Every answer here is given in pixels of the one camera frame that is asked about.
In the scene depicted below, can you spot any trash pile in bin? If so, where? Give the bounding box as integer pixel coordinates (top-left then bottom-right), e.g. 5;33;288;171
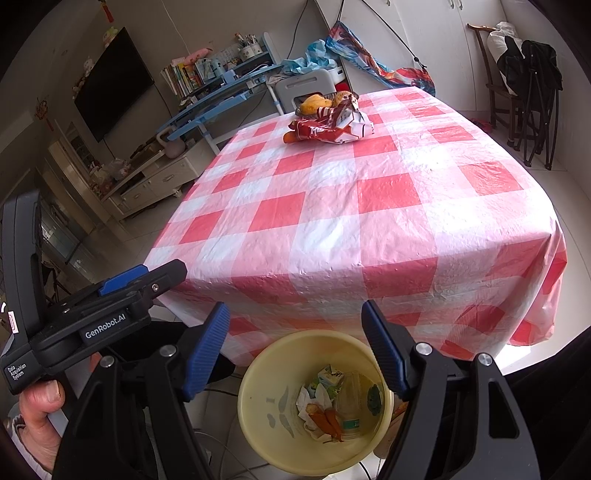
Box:
295;365;385;444

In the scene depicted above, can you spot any yellow plastic trash bin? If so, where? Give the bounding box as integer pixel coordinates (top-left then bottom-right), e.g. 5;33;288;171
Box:
238;330;394;477

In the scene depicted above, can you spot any person's left hand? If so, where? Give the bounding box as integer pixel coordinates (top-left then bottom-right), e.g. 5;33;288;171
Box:
10;380;66;479

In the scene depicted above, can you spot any white tv cabinet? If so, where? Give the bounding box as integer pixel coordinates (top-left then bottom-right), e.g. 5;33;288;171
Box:
102;141;214;220

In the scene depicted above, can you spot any pink kettlebell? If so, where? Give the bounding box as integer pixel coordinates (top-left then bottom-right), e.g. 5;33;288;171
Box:
156;126;186;159

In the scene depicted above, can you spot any red white checkered tablecloth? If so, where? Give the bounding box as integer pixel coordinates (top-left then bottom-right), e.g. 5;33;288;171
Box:
145;88;567;366

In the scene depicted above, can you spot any row of books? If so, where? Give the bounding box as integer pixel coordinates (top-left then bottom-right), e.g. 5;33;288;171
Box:
160;58;215;99

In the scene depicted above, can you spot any blue study desk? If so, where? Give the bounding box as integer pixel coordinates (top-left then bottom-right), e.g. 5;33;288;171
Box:
155;50;286;156

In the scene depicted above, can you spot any red snack bag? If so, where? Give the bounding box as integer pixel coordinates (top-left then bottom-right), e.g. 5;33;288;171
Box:
288;99;375;145

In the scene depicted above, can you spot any white plastic stool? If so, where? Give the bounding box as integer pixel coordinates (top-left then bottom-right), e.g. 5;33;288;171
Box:
273;70;335;113

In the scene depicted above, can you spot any light blue plastic bag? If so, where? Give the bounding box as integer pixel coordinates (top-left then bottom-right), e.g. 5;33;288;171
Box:
281;39;339;76

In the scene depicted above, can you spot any dark wooden chair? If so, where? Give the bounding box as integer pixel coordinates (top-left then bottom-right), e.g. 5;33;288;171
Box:
467;22;562;171

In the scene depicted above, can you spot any colourful kite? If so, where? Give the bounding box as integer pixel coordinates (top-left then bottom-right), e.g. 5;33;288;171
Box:
324;21;437;97

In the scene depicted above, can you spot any black jacket on chair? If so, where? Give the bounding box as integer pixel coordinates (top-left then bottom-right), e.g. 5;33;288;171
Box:
497;36;563;136

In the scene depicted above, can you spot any white cupboard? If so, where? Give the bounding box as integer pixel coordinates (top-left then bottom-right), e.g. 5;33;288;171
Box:
317;0;507;117

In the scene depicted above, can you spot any black wall television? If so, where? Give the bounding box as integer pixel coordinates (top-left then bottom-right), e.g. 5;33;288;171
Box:
74;28;154;142

